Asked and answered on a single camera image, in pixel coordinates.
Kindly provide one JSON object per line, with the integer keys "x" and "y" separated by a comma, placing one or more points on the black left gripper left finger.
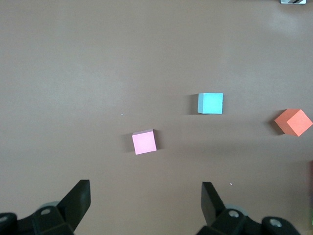
{"x": 73, "y": 208}

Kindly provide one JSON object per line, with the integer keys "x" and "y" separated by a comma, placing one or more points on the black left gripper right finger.
{"x": 215, "y": 213}

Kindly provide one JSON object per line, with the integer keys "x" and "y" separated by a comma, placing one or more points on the pink foam cube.
{"x": 144, "y": 142}

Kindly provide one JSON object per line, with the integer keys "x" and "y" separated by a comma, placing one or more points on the light blue foam cube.
{"x": 211, "y": 103}

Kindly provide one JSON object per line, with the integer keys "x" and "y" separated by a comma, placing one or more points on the orange foam cube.
{"x": 296, "y": 123}

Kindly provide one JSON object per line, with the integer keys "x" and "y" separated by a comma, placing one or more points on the brown paper table cover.
{"x": 73, "y": 85}

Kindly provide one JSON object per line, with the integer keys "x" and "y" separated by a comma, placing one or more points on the small metal bracket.
{"x": 292, "y": 1}

